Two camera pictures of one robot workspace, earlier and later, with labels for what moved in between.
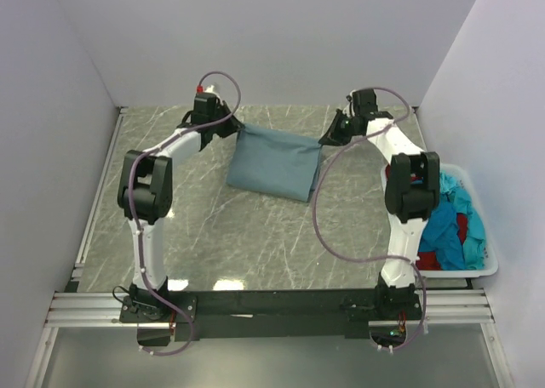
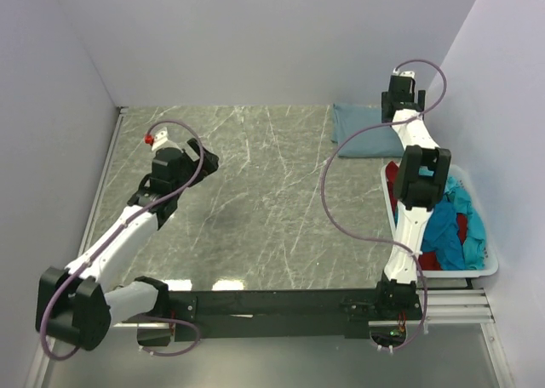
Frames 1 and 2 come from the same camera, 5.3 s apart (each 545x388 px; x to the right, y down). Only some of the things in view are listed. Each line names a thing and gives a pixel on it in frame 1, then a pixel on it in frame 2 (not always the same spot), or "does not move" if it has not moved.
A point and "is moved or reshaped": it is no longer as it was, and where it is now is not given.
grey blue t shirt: [275, 163] is moved or reshaped
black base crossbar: [218, 315] does not move
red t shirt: [427, 259] does not move
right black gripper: [333, 135] → [421, 99]
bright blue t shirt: [441, 235] does not move
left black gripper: [234, 126] → [209, 164]
